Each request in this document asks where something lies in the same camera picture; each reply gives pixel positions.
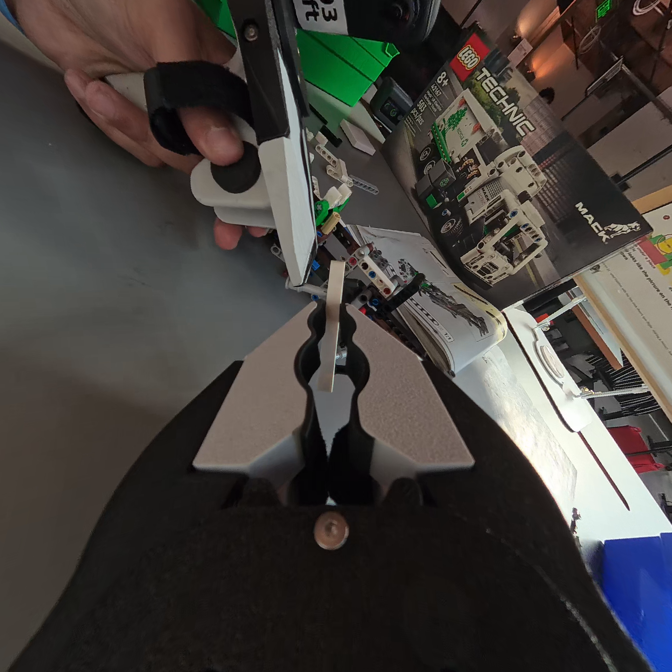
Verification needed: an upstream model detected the blue box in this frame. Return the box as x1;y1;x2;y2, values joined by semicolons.
587;532;672;672

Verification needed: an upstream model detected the lego instruction booklet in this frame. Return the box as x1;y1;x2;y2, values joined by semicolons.
346;223;508;377

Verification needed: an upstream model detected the white rectangular block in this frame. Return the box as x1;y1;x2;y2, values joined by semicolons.
340;120;377;156

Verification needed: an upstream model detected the red container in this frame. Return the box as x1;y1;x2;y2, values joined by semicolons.
608;424;663;473

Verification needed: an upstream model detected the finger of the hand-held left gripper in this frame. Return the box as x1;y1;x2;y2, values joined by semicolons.
257;131;319;288

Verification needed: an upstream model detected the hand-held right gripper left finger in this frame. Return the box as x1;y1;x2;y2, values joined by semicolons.
192;302;329;482

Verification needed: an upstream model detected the lego set box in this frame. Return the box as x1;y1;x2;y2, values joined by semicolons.
382;31;655;312

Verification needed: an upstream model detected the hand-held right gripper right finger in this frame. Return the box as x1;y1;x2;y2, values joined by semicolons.
335;304;476;480

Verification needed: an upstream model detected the long white lego beam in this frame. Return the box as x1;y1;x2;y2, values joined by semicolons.
315;260;347;393

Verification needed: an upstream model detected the person's left hand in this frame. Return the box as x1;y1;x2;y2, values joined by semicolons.
10;0;271;252

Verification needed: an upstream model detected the white flat stand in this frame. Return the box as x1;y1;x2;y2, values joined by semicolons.
505;308;651;433

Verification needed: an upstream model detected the small dark grey box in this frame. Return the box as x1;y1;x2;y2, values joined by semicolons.
374;78;414;133

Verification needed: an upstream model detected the lego truck chassis model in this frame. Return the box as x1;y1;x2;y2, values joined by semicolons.
269;186;426;329

